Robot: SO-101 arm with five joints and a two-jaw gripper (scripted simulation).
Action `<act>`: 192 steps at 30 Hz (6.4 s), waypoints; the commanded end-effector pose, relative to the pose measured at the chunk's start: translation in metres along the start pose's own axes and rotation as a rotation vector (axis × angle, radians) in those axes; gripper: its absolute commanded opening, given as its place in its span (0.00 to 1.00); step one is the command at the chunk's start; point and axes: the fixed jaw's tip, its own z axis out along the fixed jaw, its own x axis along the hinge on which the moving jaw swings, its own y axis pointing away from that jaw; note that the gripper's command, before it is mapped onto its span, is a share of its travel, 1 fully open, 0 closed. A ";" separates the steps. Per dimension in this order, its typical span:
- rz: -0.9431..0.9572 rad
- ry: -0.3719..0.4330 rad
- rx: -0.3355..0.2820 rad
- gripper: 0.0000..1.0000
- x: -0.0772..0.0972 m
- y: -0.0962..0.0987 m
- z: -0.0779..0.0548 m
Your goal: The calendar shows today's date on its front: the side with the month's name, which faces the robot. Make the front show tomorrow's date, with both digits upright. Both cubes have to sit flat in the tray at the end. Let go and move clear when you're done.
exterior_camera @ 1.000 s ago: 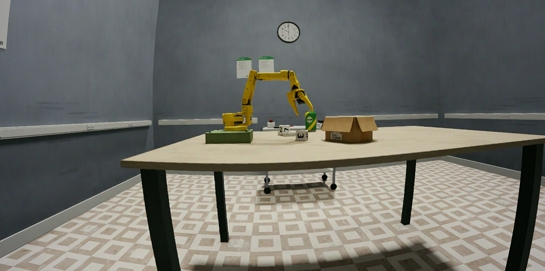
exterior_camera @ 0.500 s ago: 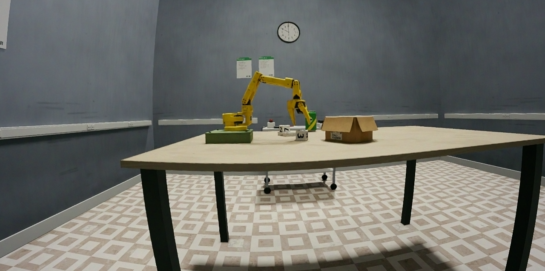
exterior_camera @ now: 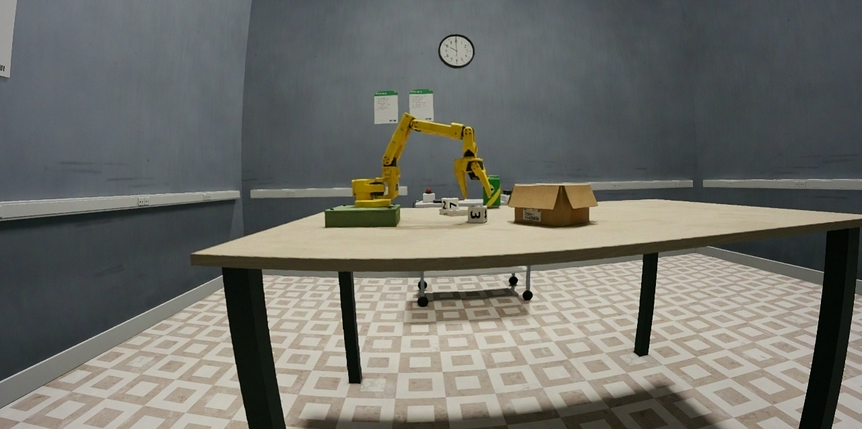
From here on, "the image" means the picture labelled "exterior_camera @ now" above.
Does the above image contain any white cube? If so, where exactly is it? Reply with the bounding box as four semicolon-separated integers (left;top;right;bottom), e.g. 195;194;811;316
468;205;488;224
442;198;459;211

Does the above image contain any green and yellow drink can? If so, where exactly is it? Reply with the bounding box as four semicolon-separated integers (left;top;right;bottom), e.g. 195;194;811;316
483;175;500;209

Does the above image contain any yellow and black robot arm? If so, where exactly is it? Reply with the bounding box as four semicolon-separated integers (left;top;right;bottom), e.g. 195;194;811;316
354;113;477;208

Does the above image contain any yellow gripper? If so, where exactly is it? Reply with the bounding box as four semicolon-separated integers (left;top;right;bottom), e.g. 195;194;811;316
455;156;491;199

